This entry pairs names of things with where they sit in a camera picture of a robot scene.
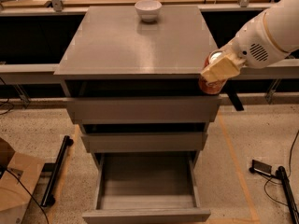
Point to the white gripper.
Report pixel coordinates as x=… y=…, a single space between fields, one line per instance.
x=253 y=47

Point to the red coke can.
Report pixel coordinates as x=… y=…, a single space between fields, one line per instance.
x=212 y=88

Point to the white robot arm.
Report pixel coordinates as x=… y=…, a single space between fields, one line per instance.
x=285 y=14

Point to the grey drawer cabinet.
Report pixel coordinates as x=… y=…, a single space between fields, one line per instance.
x=133 y=86

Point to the grey top drawer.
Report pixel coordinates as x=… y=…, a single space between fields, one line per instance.
x=129 y=110

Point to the grey drawer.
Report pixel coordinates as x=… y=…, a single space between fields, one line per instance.
x=129 y=110
x=144 y=142

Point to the grey middle drawer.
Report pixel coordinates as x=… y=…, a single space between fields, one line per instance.
x=144 y=142

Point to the open bottom drawer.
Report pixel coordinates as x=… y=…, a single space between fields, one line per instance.
x=146 y=188

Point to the white ceramic bowl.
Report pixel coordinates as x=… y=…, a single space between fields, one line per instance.
x=148 y=10

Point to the small black floor device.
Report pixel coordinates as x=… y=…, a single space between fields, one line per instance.
x=261 y=168

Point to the black stand right floor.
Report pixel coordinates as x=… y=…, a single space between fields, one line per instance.
x=283 y=177

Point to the black bar left floor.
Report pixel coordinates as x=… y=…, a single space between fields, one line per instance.
x=54 y=169

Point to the brown cardboard box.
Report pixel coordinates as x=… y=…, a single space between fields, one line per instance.
x=17 y=183

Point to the grey metal rail frame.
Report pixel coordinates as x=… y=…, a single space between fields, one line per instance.
x=28 y=70

